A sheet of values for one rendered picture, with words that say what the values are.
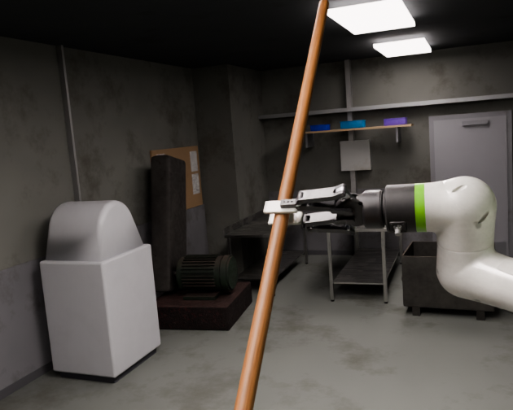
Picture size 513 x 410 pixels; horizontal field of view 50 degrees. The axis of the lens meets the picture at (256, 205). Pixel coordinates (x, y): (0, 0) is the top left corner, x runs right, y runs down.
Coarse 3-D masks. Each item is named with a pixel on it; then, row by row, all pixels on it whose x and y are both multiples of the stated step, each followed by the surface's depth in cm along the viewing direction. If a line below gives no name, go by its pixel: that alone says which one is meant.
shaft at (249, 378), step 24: (312, 48) 145; (312, 72) 138; (288, 168) 117; (288, 192) 113; (288, 216) 110; (264, 264) 103; (264, 288) 99; (264, 312) 96; (264, 336) 93; (240, 384) 88; (240, 408) 85
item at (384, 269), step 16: (384, 240) 637; (400, 240) 817; (352, 256) 791; (368, 256) 784; (384, 256) 640; (400, 256) 820; (352, 272) 708; (368, 272) 702; (384, 272) 642; (384, 288) 645
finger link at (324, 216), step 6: (312, 216) 111; (318, 216) 110; (324, 216) 110; (330, 216) 109; (336, 216) 108; (306, 222) 111; (312, 222) 110; (318, 222) 110; (324, 222) 109; (330, 222) 109; (336, 222) 108; (342, 222) 108; (348, 222) 107; (354, 222) 106
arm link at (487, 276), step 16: (448, 256) 100; (464, 256) 98; (480, 256) 98; (496, 256) 97; (448, 272) 101; (464, 272) 99; (480, 272) 97; (496, 272) 95; (512, 272) 93; (448, 288) 103; (464, 288) 99; (480, 288) 97; (496, 288) 94; (512, 288) 92; (496, 304) 96; (512, 304) 92
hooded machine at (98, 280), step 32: (64, 224) 490; (96, 224) 477; (128, 224) 512; (64, 256) 488; (96, 256) 475; (128, 256) 503; (64, 288) 487; (96, 288) 474; (128, 288) 502; (64, 320) 492; (96, 320) 479; (128, 320) 501; (64, 352) 498; (96, 352) 485; (128, 352) 500
